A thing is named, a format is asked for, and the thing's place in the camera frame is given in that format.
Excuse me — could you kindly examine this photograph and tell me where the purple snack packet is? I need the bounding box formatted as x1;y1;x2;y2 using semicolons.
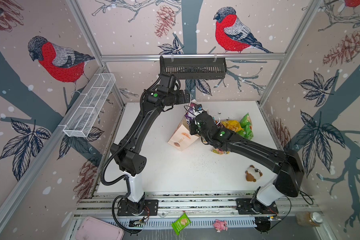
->
185;101;201;121

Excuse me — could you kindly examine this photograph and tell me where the beige paper bag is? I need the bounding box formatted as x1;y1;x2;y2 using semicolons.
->
168;117;200;151

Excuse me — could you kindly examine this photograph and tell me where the small colourful candy packet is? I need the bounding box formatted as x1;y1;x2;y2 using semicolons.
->
212;148;230;155

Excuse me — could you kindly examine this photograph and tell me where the yellow chips bag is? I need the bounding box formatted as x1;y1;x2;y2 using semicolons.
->
221;120;243;132

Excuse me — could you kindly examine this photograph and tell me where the green snack packet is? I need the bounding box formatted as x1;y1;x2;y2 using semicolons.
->
171;212;192;236
238;113;254;140

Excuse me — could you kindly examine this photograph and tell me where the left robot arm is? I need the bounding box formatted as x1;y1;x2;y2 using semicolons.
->
111;74;190;215

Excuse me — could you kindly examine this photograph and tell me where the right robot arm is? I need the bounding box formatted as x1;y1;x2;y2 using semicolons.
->
190;112;305;213

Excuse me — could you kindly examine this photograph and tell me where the black hanging metal shelf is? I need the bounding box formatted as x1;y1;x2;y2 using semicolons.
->
160;56;227;80

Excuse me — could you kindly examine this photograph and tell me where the brown white plush toy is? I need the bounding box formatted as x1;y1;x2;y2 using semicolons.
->
245;165;263;183

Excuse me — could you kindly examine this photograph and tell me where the pink pig toy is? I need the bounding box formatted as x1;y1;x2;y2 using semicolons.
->
213;219;228;233

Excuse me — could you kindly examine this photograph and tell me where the glass jar with lid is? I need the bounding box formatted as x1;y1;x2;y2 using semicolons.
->
296;212;323;227

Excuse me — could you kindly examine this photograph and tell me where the pink tray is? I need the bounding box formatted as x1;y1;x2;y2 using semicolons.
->
75;217;125;240

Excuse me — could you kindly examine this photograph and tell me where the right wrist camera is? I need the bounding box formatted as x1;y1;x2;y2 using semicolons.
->
194;104;204;114

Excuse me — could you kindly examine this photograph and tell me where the aluminium horizontal frame bar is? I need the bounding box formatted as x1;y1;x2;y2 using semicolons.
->
101;53;287;63

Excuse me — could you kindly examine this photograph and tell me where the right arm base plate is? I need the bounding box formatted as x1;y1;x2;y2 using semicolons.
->
235;198;279;215

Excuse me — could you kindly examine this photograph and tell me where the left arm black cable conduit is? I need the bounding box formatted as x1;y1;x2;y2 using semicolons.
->
100;74;181;235

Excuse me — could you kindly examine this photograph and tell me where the white wire mesh basket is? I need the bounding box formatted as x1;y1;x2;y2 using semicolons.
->
63;73;116;138

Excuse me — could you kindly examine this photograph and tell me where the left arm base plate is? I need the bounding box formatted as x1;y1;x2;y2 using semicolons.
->
117;199;159;217

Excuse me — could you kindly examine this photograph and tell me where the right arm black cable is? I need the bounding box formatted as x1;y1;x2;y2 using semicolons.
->
257;190;314;233

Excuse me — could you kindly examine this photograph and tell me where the aluminium rail frame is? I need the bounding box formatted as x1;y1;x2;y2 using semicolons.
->
73;193;321;230

